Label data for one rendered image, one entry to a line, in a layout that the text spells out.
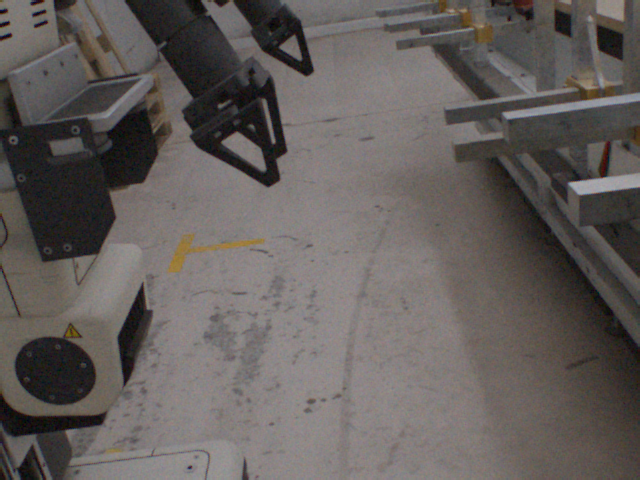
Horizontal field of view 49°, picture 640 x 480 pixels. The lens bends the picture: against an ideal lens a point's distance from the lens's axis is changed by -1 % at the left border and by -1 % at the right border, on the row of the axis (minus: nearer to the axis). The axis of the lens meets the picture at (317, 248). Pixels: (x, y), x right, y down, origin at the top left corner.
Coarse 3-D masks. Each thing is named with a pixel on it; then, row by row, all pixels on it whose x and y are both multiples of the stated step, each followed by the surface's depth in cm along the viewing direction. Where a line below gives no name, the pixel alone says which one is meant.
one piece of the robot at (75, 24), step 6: (60, 12) 103; (66, 12) 105; (72, 12) 107; (66, 18) 103; (72, 18) 105; (78, 18) 107; (72, 24) 103; (78, 24) 106; (60, 30) 104; (66, 30) 104; (72, 30) 104; (78, 30) 106
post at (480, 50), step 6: (474, 0) 221; (480, 0) 221; (474, 6) 222; (480, 6) 222; (474, 12) 223; (480, 12) 223; (474, 18) 224; (480, 18) 224; (474, 42) 229; (474, 48) 230; (480, 48) 227; (486, 48) 227; (480, 54) 228; (486, 54) 228; (480, 60) 229
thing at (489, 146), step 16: (624, 128) 107; (464, 144) 108; (480, 144) 108; (496, 144) 108; (512, 144) 108; (528, 144) 108; (544, 144) 108; (560, 144) 108; (576, 144) 108; (464, 160) 109
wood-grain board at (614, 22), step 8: (560, 0) 201; (568, 0) 199; (600, 0) 190; (608, 0) 188; (616, 0) 186; (560, 8) 200; (568, 8) 194; (600, 8) 178; (608, 8) 176; (616, 8) 175; (600, 16) 171; (608, 16) 166; (616, 16) 164; (600, 24) 172; (608, 24) 167; (616, 24) 162
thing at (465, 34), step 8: (496, 24) 223; (504, 24) 221; (512, 24) 221; (520, 24) 221; (528, 24) 220; (448, 32) 223; (456, 32) 222; (464, 32) 222; (472, 32) 222; (496, 32) 222; (504, 32) 222; (512, 32) 222; (528, 32) 223; (400, 40) 223; (408, 40) 223; (416, 40) 223; (424, 40) 223; (432, 40) 223; (440, 40) 223; (448, 40) 223; (456, 40) 223; (400, 48) 224
